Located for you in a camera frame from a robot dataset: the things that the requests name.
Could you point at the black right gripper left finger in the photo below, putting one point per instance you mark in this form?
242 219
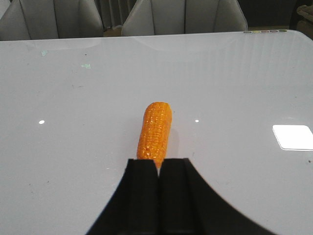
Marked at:
133 208

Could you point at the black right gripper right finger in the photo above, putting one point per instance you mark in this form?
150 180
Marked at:
190 206

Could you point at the orange corn cob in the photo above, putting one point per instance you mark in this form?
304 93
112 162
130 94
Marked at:
155 131

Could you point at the right grey upholstered chair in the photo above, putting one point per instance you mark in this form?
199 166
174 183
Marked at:
167 17

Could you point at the grey upholstered chair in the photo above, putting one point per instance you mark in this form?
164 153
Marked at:
167 17
50 19

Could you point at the colourful sticker strip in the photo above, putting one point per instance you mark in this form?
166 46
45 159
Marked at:
265 31

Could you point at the left grey upholstered chair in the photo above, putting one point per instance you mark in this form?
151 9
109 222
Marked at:
50 19

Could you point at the beige cushion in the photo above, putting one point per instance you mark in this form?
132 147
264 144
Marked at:
306 12

